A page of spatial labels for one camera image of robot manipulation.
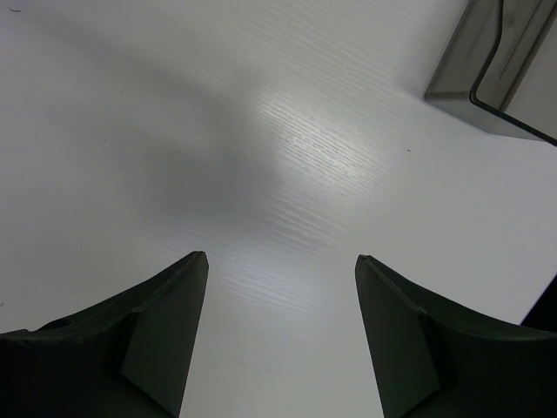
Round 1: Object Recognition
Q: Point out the grey transparent plastic tray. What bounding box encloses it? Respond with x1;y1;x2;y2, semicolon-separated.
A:
424;1;556;145

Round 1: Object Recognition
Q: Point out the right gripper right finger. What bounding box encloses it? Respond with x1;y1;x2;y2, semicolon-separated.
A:
355;255;556;417

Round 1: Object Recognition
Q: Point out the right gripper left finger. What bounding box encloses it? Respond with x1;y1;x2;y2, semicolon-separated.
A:
1;252;209;417

